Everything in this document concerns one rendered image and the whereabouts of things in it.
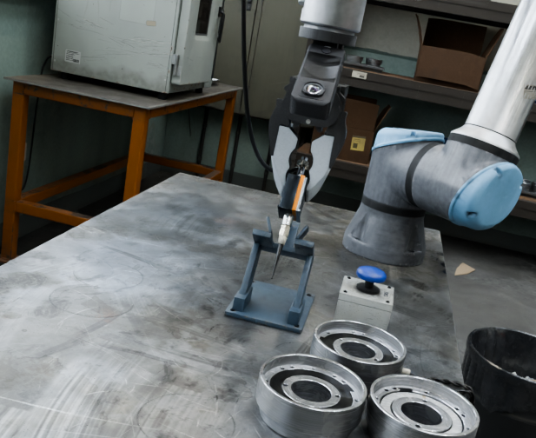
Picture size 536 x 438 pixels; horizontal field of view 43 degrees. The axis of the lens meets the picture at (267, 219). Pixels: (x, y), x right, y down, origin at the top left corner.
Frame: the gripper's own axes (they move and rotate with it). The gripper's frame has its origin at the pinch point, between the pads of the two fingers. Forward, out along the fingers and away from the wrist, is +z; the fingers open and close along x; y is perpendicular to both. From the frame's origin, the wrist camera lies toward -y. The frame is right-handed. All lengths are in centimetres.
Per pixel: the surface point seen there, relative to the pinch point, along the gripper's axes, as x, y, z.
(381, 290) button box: -13.7, 3.6, 11.8
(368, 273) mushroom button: -11.4, 1.2, 9.0
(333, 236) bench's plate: -4.2, 39.3, 16.4
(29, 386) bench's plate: 17.3, -31.9, 16.3
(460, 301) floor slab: -65, 251, 97
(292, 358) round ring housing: -5.4, -20.5, 12.6
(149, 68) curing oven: 91, 188, 6
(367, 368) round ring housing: -13.2, -18.0, 12.9
